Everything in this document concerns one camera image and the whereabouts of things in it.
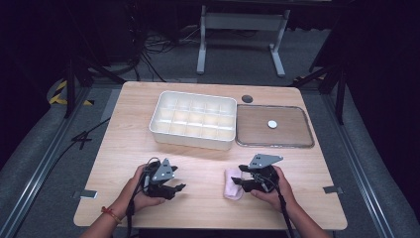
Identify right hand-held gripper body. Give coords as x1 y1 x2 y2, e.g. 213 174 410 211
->
239 153 284 194

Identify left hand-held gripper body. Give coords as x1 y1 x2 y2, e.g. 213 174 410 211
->
142 157 179 200

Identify pink sock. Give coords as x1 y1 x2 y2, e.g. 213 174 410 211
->
223 167 246 201

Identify person's left hand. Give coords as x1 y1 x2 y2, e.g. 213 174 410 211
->
114 164 166 213

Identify person's right hand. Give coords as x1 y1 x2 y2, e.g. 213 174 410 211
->
250 165 299 213

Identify white compartment storage box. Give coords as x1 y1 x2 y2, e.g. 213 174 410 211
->
149 90 239 152

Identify grey tape piece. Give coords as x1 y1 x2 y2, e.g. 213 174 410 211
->
322 184 345 195
71 189 99 200

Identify black floor tape mark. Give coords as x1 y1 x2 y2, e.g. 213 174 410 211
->
70 130 94 151

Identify black metal stand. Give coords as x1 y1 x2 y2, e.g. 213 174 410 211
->
63 31 127 120
289 60 349 126

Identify yellow black striped floor tape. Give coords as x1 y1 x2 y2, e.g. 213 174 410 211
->
48 79 95 107

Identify grey metal stand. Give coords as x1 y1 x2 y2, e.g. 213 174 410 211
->
196 4 292 78

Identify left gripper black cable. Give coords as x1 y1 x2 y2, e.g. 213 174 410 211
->
124 157 160 238

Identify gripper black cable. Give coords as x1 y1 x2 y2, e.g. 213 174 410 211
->
124 157 160 238
259 175 295 238

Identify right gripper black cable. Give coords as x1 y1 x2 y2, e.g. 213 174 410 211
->
259 175 295 238

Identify red string bracelet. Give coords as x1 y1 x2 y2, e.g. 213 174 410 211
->
100 205 123 224

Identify black floor cable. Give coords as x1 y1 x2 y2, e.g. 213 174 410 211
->
49 116 112 177

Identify aluminium floor rail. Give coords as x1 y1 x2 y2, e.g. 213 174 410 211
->
320 93 398 238
0 86 91 238

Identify bundle of floor cables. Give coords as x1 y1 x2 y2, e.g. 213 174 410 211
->
131 23 201 82

